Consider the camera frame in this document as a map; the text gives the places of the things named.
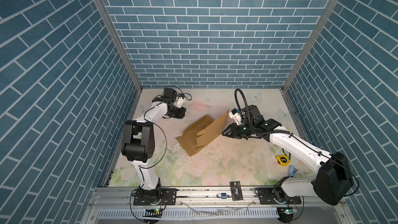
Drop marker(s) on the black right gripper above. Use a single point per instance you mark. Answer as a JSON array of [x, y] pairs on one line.
[[232, 130]]

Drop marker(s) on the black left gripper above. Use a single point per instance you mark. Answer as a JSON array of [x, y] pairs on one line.
[[181, 113]]

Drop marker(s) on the brown cardboard box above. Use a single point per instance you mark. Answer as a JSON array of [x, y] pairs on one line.
[[201, 133]]

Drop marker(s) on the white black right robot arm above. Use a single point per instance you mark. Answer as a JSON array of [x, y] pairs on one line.
[[332, 177]]

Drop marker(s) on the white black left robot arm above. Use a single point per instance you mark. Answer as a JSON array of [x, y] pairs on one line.
[[138, 140]]

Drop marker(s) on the black VIP card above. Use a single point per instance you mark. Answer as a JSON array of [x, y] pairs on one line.
[[236, 191]]

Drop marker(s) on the yellow tape measure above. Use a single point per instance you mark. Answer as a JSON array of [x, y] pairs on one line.
[[283, 159]]

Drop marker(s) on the small padlock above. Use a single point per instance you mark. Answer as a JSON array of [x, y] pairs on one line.
[[222, 195]]

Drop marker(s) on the blue grey stapler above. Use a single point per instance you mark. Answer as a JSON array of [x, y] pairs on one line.
[[292, 172]]

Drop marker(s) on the right controller board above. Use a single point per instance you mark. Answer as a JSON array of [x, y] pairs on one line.
[[286, 214]]

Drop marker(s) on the controller board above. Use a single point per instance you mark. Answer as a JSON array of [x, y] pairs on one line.
[[286, 214], [152, 213]]

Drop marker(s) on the left controller board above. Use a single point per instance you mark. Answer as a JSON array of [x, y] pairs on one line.
[[152, 213]]

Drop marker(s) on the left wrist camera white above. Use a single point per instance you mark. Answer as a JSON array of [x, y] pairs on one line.
[[181, 98]]

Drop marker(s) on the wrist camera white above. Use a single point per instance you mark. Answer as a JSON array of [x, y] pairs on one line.
[[237, 116], [181, 98]]

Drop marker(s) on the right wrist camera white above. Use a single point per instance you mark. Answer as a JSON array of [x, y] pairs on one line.
[[237, 116]]

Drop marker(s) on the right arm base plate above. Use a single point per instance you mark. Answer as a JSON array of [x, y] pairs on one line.
[[268, 195]]

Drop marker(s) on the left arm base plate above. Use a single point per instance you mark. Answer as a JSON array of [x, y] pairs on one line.
[[144, 197]]

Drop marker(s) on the white slotted cable duct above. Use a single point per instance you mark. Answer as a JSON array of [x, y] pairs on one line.
[[193, 214]]

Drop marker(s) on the aluminium front rail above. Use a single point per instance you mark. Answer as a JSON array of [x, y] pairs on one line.
[[200, 196]]

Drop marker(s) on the aluminium corner post left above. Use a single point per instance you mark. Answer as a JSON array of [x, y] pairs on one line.
[[101, 8]]

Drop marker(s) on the aluminium corner post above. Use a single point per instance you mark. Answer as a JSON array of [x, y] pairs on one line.
[[101, 8], [328, 10]]

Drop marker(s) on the aluminium corner post right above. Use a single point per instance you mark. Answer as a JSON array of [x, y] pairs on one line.
[[328, 10]]

